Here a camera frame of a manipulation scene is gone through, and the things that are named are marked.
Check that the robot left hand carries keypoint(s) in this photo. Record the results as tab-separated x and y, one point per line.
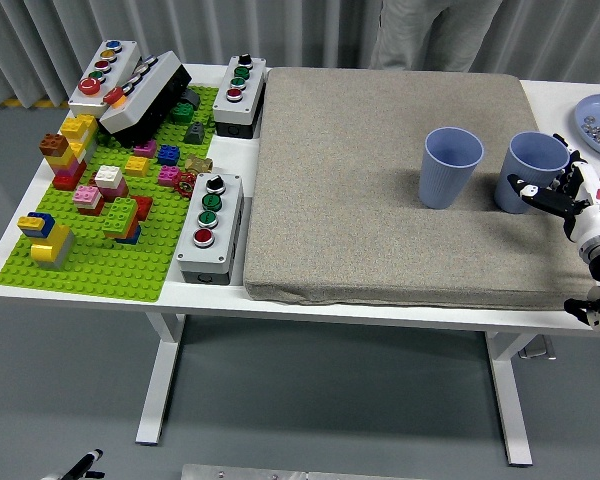
80	467

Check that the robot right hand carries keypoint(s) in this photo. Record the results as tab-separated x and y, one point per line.
592	212

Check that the blue ribbed plastic cup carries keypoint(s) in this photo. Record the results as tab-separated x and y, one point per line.
537	155
440	185

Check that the blue plate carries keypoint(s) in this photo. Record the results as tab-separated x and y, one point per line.
595	107

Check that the white table leg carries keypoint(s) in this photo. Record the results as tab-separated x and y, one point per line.
162	375
510	400

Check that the grey floor pedal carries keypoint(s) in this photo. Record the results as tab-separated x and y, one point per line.
537	350

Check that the green brick baseplate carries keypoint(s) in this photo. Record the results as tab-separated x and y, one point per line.
105	270

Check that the silver metal plate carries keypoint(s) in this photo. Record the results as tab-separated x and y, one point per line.
280	472

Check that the blue yellow grey brick stack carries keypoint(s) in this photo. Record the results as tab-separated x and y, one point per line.
50	245

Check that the grey-brown cushion mat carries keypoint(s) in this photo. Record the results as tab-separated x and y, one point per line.
355	200

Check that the person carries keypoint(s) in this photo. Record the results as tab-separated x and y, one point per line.
430	35

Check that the green orange red brick stack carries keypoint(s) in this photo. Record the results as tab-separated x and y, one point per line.
120	215

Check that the pink white red brick stack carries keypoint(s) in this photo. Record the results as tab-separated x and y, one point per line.
87	197

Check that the grey box with black knob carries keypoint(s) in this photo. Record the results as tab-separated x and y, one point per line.
230	220
253	95

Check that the magenta brick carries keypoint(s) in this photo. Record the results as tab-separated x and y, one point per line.
169	175
146	149

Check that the brown yellow red brick tower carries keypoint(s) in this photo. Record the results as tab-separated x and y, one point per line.
62	160

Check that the brass valve red handwheel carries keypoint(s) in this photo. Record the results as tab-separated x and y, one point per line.
197	164

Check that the yellow white brick stack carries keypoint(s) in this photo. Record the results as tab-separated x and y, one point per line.
80	127

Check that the grey sloped brick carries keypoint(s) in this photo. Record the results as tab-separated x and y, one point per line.
194	134

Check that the yellow floor tape stripe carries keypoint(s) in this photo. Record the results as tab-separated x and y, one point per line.
10	102

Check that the dark grey curved piece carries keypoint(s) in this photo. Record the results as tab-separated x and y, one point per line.
191	98

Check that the white control box black base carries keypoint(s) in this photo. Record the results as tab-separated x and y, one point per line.
152	85

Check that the white five-button control box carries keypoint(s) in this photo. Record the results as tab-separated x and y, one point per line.
126	50

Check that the grey pleated curtain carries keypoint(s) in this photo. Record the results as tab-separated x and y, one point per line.
180	30

